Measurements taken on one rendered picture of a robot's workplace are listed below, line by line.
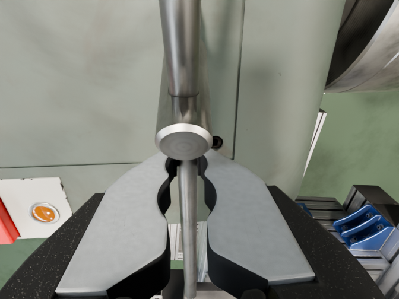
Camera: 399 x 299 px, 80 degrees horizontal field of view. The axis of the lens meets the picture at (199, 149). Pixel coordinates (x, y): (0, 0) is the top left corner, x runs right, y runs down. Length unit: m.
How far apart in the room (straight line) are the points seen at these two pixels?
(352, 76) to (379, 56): 0.03
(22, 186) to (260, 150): 0.22
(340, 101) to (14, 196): 1.73
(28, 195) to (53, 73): 0.12
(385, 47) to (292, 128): 0.12
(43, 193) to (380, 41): 0.34
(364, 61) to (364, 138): 1.76
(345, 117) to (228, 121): 1.69
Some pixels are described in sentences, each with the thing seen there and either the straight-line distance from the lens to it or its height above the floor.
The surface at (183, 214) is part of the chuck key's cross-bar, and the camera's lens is 0.17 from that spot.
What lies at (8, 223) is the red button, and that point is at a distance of 0.31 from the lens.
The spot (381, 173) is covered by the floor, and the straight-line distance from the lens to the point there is 2.32.
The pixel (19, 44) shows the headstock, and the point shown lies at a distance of 0.22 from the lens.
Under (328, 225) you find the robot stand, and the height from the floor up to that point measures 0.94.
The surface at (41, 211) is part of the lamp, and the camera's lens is 0.28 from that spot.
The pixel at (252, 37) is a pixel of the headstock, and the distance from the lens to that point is 0.19.
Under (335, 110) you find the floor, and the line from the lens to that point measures 1.82.
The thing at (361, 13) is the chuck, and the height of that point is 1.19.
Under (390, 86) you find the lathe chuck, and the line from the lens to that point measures 0.38.
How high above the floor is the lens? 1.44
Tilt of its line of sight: 61 degrees down
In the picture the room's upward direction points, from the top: 173 degrees clockwise
